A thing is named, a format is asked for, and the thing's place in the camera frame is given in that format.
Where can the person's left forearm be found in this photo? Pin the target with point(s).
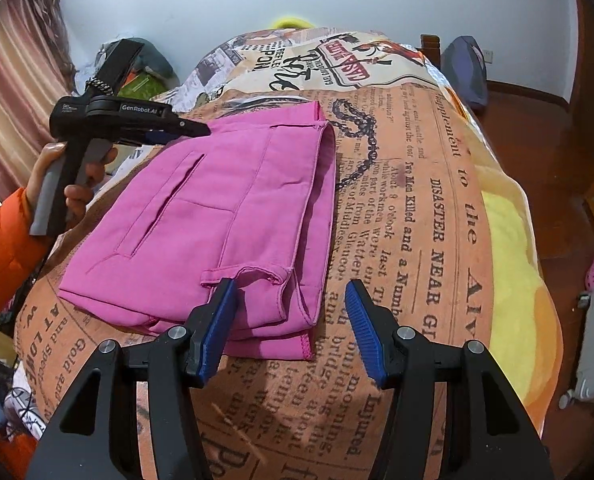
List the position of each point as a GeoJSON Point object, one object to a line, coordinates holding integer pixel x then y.
{"type": "Point", "coordinates": [7, 260]}

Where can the wooden bed post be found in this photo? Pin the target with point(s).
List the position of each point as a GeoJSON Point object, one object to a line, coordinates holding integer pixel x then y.
{"type": "Point", "coordinates": [430, 52]}

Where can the newspaper print blanket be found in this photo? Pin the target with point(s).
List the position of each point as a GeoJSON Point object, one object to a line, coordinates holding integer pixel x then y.
{"type": "Point", "coordinates": [402, 210]}

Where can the white patterned cloth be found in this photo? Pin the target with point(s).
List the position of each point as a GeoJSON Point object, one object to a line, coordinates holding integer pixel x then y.
{"type": "Point", "coordinates": [24, 410]}

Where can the yellow foam pad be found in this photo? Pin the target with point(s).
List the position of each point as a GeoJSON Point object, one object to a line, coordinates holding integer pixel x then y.
{"type": "Point", "coordinates": [292, 22]}

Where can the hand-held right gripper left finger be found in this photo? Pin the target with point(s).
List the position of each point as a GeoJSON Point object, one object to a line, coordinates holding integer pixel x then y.
{"type": "Point", "coordinates": [222, 310]}

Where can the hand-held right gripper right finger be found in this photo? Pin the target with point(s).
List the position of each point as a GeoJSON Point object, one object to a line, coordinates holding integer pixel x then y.
{"type": "Point", "coordinates": [362, 325]}

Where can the yellow blanket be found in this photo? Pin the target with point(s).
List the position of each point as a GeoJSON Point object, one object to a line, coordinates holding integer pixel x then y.
{"type": "Point", "coordinates": [512, 260]}

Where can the grey blue backpack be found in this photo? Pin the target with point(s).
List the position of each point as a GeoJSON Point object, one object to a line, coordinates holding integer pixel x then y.
{"type": "Point", "coordinates": [467, 72]}

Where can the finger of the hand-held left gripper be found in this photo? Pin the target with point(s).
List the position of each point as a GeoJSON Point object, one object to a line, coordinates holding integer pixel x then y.
{"type": "Point", "coordinates": [152, 137]}
{"type": "Point", "coordinates": [192, 127]}

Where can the striped brown curtain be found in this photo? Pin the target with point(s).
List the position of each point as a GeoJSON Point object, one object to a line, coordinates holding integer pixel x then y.
{"type": "Point", "coordinates": [12, 85]}

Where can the pink pants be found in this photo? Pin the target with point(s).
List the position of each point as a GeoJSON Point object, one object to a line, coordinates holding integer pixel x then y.
{"type": "Point", "coordinates": [202, 210]}

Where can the person's left hand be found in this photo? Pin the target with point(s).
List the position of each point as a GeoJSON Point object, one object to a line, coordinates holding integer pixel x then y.
{"type": "Point", "coordinates": [47, 160]}

